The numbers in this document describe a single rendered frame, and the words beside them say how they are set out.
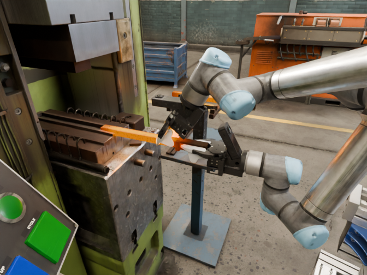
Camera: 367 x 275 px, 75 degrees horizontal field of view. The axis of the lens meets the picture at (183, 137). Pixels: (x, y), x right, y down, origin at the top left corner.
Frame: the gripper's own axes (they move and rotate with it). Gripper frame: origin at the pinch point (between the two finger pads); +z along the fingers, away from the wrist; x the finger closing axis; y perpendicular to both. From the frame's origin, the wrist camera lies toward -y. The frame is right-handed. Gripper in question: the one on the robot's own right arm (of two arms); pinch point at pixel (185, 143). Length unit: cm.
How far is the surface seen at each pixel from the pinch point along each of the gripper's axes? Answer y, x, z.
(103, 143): 1.6, -7.7, 27.4
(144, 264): 85, 4, 26
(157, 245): 82, 15, 24
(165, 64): 59, 342, 175
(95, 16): -37.3, -1.4, 27.0
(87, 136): 1.5, -6.1, 35.6
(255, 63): 47, 352, 17
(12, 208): -8.4, -45.8, 15.5
